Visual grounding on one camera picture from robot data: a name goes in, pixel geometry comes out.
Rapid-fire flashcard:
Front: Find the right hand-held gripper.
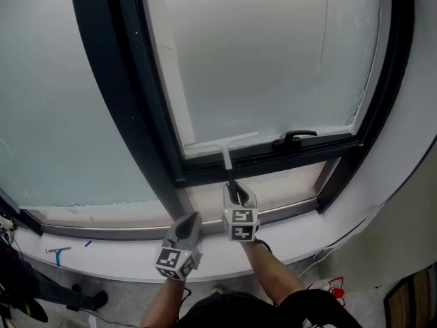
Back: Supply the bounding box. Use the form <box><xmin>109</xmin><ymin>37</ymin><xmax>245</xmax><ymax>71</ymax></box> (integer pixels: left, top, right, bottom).
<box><xmin>221</xmin><ymin>181</ymin><xmax>262</xmax><ymax>243</ymax></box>

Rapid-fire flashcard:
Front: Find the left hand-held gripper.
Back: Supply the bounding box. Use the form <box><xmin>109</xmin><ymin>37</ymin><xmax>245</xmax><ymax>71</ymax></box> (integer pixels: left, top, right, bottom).
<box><xmin>153</xmin><ymin>211</ymin><xmax>204</xmax><ymax>282</ymax></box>

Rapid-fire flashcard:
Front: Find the white squeegee dark green handle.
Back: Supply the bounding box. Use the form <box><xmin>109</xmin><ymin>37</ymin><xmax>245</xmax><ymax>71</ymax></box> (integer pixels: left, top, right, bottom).
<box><xmin>183</xmin><ymin>131</ymin><xmax>259</xmax><ymax>203</ymax></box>

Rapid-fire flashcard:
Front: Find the frosted window glass pane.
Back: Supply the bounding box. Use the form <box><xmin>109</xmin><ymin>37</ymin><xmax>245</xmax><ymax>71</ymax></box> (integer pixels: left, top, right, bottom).
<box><xmin>139</xmin><ymin>0</ymin><xmax>392</xmax><ymax>159</ymax></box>

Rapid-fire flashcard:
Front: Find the person's right forearm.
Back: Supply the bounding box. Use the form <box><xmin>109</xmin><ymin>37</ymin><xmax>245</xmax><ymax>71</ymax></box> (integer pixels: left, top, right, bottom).
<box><xmin>240</xmin><ymin>240</ymin><xmax>305</xmax><ymax>307</ymax></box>

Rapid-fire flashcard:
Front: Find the person's left forearm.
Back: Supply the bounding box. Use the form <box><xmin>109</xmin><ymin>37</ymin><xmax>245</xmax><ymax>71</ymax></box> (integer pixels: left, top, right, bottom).
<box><xmin>139</xmin><ymin>277</ymin><xmax>188</xmax><ymax>328</ymax></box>

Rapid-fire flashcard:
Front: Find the small blue squeegee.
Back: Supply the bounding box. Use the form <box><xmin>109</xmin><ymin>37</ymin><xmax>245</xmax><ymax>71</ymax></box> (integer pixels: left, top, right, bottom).
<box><xmin>45</xmin><ymin>246</ymin><xmax>72</xmax><ymax>267</ymax></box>

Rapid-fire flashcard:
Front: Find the clear window pane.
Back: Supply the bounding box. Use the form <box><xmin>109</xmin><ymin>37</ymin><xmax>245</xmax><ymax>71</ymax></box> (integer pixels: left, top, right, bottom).
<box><xmin>25</xmin><ymin>200</ymin><xmax>177</xmax><ymax>230</ymax></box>
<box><xmin>184</xmin><ymin>159</ymin><xmax>339</xmax><ymax>225</ymax></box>

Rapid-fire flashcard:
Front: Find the white window sill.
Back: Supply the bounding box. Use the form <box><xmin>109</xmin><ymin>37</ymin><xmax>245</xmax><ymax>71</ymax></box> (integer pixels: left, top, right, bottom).
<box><xmin>10</xmin><ymin>169</ymin><xmax>437</xmax><ymax>284</ymax></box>

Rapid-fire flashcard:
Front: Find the person's black shirt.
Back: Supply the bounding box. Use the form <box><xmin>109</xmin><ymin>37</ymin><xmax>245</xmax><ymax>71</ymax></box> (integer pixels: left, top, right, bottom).
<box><xmin>175</xmin><ymin>288</ymin><xmax>363</xmax><ymax>328</ymax></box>

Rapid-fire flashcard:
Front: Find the wide frosted window pane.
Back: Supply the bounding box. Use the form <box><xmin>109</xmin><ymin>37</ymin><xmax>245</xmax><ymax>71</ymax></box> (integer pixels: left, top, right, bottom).
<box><xmin>0</xmin><ymin>0</ymin><xmax>161</xmax><ymax>208</ymax></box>

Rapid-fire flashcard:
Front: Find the wooden cabinet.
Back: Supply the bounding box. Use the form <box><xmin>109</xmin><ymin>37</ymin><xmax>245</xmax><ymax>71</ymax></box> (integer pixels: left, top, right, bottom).
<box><xmin>382</xmin><ymin>264</ymin><xmax>437</xmax><ymax>328</ymax></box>

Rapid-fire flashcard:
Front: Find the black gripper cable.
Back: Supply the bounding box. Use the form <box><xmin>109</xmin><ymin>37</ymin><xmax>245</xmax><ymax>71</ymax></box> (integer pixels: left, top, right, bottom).
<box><xmin>254</xmin><ymin>238</ymin><xmax>274</xmax><ymax>254</ymax></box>

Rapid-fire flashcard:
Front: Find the black window handle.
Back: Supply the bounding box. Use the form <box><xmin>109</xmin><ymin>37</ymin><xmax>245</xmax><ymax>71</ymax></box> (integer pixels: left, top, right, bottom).
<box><xmin>272</xmin><ymin>130</ymin><xmax>318</xmax><ymax>151</ymax></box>

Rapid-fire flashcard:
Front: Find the white power cable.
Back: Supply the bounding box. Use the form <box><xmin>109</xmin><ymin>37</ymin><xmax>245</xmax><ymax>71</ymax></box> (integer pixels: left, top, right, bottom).
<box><xmin>80</xmin><ymin>307</ymin><xmax>141</xmax><ymax>328</ymax></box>

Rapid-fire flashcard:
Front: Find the black window frame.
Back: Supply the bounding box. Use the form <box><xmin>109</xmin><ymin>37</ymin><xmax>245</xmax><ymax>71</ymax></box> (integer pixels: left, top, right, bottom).
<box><xmin>0</xmin><ymin>0</ymin><xmax>416</xmax><ymax>237</ymax></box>

